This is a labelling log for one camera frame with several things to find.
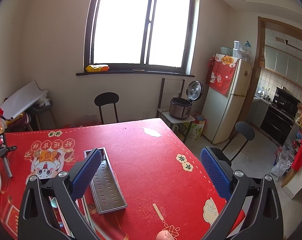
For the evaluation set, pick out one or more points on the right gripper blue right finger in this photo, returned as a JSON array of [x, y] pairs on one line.
[[218, 168]]

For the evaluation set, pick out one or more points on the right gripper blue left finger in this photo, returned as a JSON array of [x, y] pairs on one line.
[[82, 173]]

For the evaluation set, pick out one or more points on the mint green spoon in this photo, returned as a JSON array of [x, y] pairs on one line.
[[54, 202]]

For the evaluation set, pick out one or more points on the black kitchen stove unit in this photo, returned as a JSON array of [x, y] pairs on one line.
[[280, 116]]

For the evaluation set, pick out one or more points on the person's right hand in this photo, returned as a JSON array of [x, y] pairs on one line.
[[164, 235]]

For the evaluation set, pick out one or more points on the stainless steel utensil tray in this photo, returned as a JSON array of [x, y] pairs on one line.
[[104, 193]]

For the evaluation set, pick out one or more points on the red printed table mat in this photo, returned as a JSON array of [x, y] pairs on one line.
[[164, 184]]

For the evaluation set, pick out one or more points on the colourful box under table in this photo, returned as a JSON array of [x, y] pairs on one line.
[[195, 131]]

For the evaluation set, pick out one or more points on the white refrigerator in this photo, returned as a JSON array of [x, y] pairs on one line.
[[221, 111]]

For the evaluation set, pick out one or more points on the electric rice cooker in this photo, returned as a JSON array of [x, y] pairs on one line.
[[180, 108]]

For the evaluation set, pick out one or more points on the black round stool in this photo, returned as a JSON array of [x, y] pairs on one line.
[[107, 98]]

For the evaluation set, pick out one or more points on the small white side table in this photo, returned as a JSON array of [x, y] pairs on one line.
[[173, 122]]

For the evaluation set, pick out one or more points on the yellow bag on windowsill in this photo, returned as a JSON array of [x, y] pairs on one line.
[[93, 68]]

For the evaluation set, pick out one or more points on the dark framed window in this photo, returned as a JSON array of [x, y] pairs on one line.
[[141, 36]]

